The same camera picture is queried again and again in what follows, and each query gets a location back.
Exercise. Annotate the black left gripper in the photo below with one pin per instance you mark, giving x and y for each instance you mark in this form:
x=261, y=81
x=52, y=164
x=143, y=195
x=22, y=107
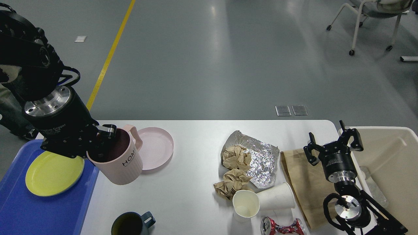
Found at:
x=67, y=126

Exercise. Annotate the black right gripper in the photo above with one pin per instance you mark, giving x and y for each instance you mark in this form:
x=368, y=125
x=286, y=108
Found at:
x=337, y=161

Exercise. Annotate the pink ribbed mug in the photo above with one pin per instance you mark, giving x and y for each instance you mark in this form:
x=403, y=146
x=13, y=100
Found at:
x=121, y=162

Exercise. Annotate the pink plate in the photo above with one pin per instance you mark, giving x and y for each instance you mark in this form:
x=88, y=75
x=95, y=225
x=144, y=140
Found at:
x=157, y=147

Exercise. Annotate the dark teal mug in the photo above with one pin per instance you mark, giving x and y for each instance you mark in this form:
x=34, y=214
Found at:
x=132, y=223

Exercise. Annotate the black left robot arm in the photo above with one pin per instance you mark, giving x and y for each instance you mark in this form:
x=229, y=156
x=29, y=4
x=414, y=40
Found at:
x=32, y=70

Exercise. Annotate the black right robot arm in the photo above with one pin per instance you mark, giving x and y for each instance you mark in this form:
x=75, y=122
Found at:
x=349, y=207

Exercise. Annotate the brown paper bag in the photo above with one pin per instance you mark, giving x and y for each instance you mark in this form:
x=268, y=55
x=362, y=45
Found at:
x=309, y=185

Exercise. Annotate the right metal floor socket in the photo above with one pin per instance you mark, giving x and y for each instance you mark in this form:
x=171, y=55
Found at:
x=300, y=110

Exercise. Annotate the metal floor socket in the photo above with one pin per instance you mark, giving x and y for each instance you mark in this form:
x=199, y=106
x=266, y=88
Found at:
x=283, y=110
x=300, y=110

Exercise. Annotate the beige plastic bin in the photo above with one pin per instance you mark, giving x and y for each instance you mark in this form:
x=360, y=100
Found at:
x=391, y=156

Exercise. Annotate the clear plastic bottle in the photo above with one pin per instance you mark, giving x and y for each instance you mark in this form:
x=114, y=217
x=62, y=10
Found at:
x=375, y=190

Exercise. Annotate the yellow-green plate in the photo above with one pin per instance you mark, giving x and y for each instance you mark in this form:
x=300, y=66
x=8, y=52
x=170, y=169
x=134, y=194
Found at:
x=51, y=174

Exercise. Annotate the left metal floor socket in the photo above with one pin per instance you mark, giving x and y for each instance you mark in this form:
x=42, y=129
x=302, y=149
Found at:
x=283, y=110

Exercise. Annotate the crumpled aluminium foil sheet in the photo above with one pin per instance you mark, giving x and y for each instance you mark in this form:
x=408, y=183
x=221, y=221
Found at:
x=264, y=158

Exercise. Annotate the lying white paper cup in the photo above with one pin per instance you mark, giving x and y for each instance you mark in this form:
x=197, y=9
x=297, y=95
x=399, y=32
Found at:
x=277, y=197

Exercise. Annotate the person in green trousers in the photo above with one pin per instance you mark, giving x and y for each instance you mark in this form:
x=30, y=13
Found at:
x=12, y=117

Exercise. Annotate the crumpled brown paper upper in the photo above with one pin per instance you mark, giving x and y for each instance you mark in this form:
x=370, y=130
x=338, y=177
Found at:
x=236, y=157

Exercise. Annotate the crumpled brown paper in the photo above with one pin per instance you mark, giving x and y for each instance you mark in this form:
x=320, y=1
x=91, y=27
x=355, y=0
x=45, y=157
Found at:
x=233, y=181
x=236, y=157

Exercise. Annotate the crushed red soda can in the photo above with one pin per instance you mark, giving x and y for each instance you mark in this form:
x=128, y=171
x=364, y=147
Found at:
x=269, y=227

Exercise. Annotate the upright white paper cup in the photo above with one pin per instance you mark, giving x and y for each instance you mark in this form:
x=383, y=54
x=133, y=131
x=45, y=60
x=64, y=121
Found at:
x=246, y=205

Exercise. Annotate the crumpled brown paper lower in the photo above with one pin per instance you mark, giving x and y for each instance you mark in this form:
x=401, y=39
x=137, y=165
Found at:
x=233, y=181

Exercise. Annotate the blue plastic tray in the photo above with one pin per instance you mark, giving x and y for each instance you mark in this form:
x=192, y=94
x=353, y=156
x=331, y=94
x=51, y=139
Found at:
x=23, y=213

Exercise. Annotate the white metal bar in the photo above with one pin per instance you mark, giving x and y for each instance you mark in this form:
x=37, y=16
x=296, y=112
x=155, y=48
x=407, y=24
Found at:
x=405, y=59

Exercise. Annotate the white frame chair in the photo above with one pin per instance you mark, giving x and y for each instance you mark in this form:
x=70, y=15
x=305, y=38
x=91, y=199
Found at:
x=374, y=9

